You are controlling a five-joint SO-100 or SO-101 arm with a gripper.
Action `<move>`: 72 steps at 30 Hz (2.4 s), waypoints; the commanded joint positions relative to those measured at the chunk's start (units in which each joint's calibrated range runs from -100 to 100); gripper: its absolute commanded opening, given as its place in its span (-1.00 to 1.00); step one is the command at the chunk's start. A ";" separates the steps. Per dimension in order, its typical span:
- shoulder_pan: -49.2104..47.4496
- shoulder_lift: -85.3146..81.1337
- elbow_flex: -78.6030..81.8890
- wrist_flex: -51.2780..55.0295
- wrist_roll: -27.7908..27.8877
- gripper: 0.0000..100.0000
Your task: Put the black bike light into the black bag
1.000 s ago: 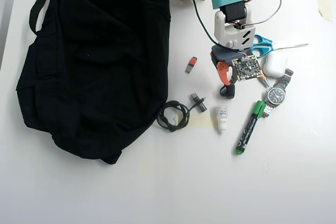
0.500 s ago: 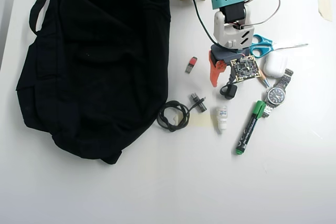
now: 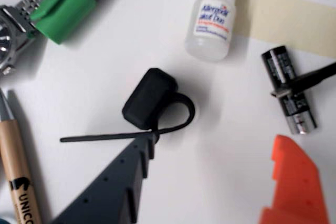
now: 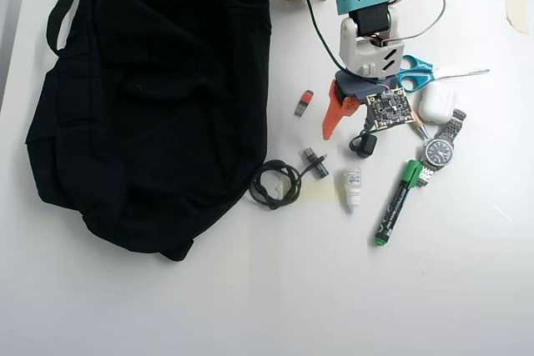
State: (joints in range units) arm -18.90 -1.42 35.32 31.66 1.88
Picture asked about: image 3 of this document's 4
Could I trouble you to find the white eye drop bottle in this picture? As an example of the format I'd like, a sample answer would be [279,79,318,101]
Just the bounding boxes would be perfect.
[184,0,238,61]

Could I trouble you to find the beige masking tape strip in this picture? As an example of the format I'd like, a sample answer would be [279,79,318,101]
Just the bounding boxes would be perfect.
[230,0,336,59]

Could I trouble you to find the wooden ballpoint pen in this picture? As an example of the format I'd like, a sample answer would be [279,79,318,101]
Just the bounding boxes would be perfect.
[0,87,43,224]

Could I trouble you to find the blue handled scissors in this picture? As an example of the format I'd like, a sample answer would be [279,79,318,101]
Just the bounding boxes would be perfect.
[0,210,16,224]

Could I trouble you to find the black USB cable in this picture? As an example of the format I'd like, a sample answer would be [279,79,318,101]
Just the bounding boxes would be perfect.
[270,61,336,98]

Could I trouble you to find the black bike light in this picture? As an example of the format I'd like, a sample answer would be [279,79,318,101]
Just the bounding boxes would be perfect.
[59,68,196,143]

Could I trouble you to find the silver wristwatch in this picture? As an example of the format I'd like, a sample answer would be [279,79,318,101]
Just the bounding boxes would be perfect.
[0,0,57,78]

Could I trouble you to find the black cylindrical battery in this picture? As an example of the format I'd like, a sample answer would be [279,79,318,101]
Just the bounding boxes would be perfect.
[261,45,318,135]

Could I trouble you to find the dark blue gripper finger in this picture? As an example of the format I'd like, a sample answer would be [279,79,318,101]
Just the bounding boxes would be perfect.
[51,132,155,224]

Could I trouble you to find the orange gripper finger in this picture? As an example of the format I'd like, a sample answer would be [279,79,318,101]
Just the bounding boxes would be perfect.
[258,134,329,224]

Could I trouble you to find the green black marker pen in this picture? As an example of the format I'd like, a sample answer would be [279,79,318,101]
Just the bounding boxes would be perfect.
[29,0,140,45]

